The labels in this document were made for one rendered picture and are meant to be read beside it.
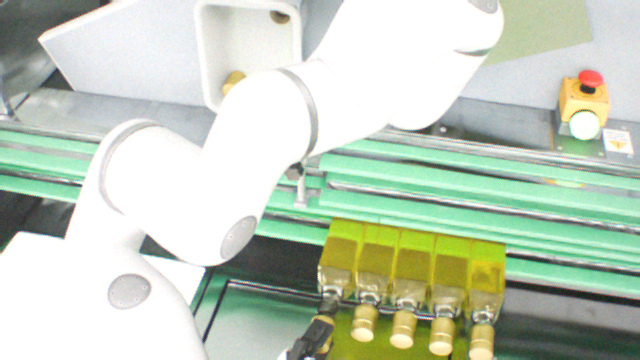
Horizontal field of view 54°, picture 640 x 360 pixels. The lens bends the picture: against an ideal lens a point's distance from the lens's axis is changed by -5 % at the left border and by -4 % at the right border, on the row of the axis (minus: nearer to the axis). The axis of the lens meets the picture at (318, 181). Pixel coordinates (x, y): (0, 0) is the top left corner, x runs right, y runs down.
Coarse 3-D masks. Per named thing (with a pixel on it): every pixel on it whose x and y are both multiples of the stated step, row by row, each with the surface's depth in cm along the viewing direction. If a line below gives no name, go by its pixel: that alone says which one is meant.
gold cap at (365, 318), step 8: (360, 312) 95; (368, 312) 95; (376, 312) 96; (360, 320) 94; (368, 320) 94; (376, 320) 95; (352, 328) 94; (360, 328) 93; (368, 328) 93; (352, 336) 95; (360, 336) 94; (368, 336) 94
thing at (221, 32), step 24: (216, 0) 100; (240, 0) 99; (264, 0) 99; (216, 24) 109; (240, 24) 110; (264, 24) 109; (288, 24) 108; (216, 48) 111; (240, 48) 113; (264, 48) 112; (288, 48) 111; (216, 72) 113; (216, 96) 115
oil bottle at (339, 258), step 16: (336, 224) 107; (352, 224) 107; (336, 240) 104; (352, 240) 104; (336, 256) 102; (352, 256) 101; (320, 272) 100; (336, 272) 99; (352, 272) 100; (320, 288) 100; (352, 288) 102
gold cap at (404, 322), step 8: (400, 312) 95; (408, 312) 95; (400, 320) 94; (408, 320) 94; (416, 320) 95; (392, 328) 94; (400, 328) 93; (408, 328) 93; (392, 336) 93; (400, 336) 92; (408, 336) 92; (392, 344) 94; (400, 344) 93; (408, 344) 93
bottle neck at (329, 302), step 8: (328, 288) 99; (336, 288) 99; (328, 296) 97; (336, 296) 98; (320, 304) 97; (328, 304) 96; (336, 304) 97; (320, 312) 96; (328, 312) 95; (336, 312) 97
